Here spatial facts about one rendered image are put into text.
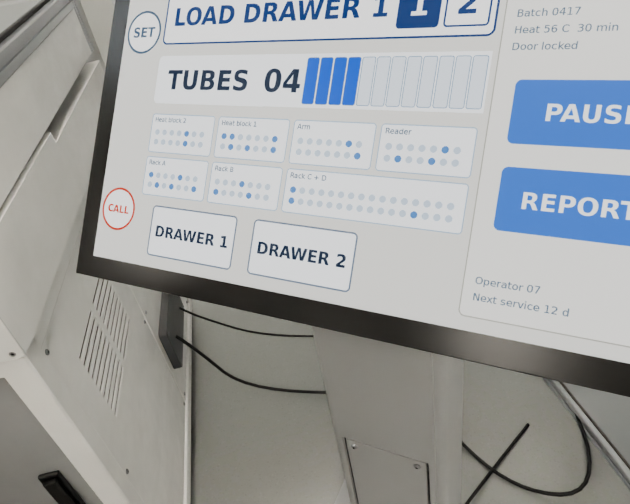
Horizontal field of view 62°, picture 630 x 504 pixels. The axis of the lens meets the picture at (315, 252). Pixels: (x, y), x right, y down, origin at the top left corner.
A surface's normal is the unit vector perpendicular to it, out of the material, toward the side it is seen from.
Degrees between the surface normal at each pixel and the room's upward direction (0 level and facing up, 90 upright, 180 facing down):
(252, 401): 0
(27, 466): 90
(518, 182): 50
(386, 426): 90
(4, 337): 90
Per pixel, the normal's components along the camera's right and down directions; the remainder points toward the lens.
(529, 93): -0.41, -0.05
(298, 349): -0.15, -0.79
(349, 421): -0.41, 0.60
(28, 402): 0.18, 0.57
